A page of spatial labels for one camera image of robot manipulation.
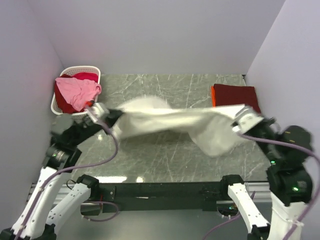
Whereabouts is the cream white t-shirt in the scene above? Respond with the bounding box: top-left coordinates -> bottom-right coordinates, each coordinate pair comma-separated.
112,96 -> 246,157

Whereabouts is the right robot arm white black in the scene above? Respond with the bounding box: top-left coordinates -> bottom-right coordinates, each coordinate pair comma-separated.
219,117 -> 320,240

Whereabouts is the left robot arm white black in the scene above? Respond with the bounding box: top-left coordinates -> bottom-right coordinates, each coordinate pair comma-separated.
0,107 -> 123,240

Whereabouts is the red t-shirt in basket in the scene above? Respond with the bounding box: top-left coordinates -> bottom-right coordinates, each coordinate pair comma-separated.
54,72 -> 102,114

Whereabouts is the pink t-shirt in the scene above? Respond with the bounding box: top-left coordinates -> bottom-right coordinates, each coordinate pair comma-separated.
55,77 -> 102,112

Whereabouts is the folded maroon t-shirt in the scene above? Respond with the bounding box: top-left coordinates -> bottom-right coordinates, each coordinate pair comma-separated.
213,84 -> 261,114

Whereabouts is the folded orange t-shirt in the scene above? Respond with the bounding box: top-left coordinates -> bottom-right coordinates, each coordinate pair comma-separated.
210,85 -> 216,107

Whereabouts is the black base beam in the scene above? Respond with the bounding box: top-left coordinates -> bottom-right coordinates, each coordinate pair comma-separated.
89,181 -> 232,212

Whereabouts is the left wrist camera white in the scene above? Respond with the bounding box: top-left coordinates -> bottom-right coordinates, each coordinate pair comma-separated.
85,101 -> 110,124

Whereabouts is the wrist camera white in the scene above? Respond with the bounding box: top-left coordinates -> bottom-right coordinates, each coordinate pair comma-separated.
85,101 -> 110,124
231,105 -> 264,134

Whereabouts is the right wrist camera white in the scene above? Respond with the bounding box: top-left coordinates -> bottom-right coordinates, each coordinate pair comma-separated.
231,105 -> 264,134

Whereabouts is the aluminium frame rail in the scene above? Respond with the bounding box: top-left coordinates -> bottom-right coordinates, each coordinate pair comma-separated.
245,182 -> 271,203

